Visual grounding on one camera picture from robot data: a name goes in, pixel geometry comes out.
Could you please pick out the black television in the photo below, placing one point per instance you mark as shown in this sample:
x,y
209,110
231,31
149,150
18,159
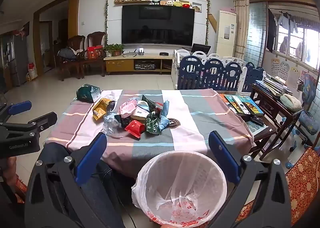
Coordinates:
x,y
157,25

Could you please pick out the black audio receiver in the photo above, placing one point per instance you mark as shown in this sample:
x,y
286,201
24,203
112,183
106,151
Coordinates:
x,y
145,66

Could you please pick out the grey refrigerator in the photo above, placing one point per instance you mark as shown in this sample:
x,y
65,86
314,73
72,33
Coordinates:
x,y
17,60

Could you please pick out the white hanging shirt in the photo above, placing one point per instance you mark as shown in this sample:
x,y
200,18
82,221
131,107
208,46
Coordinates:
x,y
287,21

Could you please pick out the white remote control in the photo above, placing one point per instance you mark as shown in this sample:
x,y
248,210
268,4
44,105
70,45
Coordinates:
x,y
241,105

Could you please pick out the black remote control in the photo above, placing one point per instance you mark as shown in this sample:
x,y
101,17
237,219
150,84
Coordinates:
x,y
257,120

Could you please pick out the grey green cushion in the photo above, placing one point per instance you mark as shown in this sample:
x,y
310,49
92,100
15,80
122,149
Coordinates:
x,y
290,102

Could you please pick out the green potted plant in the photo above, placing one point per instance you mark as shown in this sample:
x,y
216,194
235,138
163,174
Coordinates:
x,y
113,48

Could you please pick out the dark hanging garment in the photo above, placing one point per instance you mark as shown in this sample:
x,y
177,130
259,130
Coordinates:
x,y
271,30

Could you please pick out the wall chart poster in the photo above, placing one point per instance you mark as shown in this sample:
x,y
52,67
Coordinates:
x,y
284,70
275,66
293,75

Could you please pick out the person's left hand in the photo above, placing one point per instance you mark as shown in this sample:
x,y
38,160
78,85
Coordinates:
x,y
10,169

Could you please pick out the white striped paper cup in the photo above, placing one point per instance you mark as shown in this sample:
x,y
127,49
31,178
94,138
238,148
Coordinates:
x,y
143,105

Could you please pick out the black glossy packet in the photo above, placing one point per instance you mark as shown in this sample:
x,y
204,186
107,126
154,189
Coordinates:
x,y
111,106

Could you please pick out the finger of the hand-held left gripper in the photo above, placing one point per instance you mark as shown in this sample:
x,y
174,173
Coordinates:
x,y
19,108
45,119

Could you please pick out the blue waffle cloth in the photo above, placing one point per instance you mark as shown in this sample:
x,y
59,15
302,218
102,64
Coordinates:
x,y
165,110

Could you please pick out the wooden wall shelf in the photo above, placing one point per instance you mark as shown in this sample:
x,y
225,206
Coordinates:
x,y
140,2

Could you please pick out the stack of books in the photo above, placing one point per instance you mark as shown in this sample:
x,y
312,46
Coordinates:
x,y
272,84

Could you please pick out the pink snack packet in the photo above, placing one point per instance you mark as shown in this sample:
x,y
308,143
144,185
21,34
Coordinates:
x,y
127,108

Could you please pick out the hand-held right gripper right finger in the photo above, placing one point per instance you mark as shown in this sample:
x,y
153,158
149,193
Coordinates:
x,y
222,155

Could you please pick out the blue white baby fence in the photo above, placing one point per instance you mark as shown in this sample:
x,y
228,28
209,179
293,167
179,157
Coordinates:
x,y
212,73

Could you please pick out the dark wooden low table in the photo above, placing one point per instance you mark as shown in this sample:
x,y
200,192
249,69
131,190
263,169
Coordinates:
x,y
260,133

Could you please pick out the yellow snack packet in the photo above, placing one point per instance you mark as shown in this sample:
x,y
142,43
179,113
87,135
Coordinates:
x,y
100,110

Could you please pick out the dark wooden side table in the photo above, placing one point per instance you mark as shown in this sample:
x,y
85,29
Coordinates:
x,y
270,108

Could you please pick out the red gift box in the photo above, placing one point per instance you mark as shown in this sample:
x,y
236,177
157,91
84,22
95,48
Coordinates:
x,y
95,52

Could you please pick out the dark wooden chair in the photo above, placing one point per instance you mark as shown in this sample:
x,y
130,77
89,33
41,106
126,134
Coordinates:
x,y
77,43
96,38

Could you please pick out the yellow plush toy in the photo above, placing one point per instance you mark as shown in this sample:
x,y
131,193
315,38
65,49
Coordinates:
x,y
178,3

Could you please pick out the white standing air conditioner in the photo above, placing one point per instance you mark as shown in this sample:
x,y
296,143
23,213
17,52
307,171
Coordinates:
x,y
225,40

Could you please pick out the red plush toy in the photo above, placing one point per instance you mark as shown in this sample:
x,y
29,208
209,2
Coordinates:
x,y
186,5

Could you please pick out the white red sack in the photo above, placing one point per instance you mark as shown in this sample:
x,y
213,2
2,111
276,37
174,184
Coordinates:
x,y
32,70

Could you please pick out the black set-top box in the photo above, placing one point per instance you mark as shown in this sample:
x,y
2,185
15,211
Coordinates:
x,y
163,53

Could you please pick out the black monitor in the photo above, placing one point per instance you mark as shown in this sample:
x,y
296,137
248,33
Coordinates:
x,y
201,48

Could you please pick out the white bin with plastic liner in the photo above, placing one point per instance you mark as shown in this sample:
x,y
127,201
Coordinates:
x,y
180,188

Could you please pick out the green brown snack wrapper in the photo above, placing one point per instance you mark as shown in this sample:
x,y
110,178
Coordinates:
x,y
147,100

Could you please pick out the yellow wooden television cabinet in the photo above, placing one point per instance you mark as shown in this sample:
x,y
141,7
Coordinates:
x,y
120,64

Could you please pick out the dark bag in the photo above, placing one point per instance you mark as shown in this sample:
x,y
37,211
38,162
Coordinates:
x,y
66,54

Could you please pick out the green ivy garland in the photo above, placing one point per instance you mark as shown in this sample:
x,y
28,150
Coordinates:
x,y
207,13
107,13

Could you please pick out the beige curtain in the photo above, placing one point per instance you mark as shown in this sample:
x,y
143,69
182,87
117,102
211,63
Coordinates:
x,y
241,30

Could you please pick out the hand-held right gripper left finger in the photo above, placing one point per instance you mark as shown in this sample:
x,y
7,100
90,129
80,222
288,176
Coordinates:
x,y
91,160

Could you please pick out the panda plush toy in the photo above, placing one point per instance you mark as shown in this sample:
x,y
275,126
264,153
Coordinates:
x,y
156,0

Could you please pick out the orange book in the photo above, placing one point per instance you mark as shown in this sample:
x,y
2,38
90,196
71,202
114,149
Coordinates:
x,y
224,98

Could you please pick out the red cigarette pack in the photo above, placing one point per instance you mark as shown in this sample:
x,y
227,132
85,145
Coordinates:
x,y
134,128

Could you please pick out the dark green tissue box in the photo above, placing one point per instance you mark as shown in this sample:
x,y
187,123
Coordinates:
x,y
86,94

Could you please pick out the white medicine box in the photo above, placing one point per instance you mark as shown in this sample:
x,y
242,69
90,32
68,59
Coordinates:
x,y
138,116

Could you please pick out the blue child's chair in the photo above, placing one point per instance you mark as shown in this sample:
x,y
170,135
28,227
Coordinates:
x,y
308,88

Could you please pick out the dark green packet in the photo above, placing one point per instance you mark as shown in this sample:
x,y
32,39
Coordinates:
x,y
152,125

